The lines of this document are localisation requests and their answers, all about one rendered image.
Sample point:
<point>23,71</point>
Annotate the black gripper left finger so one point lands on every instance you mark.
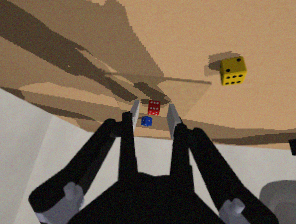
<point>60,197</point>

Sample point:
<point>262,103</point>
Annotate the tan square mat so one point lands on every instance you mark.
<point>183,93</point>

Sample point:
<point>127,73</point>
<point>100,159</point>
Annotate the yellow die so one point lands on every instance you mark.
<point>232,71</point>

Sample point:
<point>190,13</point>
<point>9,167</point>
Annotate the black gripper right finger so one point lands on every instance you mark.
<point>234,202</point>

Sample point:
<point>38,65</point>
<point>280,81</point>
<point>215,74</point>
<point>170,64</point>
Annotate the red die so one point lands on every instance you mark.
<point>153,107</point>

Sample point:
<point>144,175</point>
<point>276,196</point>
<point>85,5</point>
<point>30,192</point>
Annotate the blue die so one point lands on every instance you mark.
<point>146,121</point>

